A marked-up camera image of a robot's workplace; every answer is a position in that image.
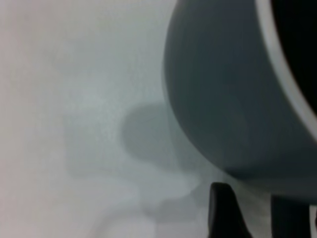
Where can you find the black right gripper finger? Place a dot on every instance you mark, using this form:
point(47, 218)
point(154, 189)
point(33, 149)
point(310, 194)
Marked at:
point(224, 213)

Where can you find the dark grey ceramic mug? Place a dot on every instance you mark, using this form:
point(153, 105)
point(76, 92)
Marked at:
point(223, 99)

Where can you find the black coffee liquid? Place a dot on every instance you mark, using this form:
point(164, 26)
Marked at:
point(299, 37)

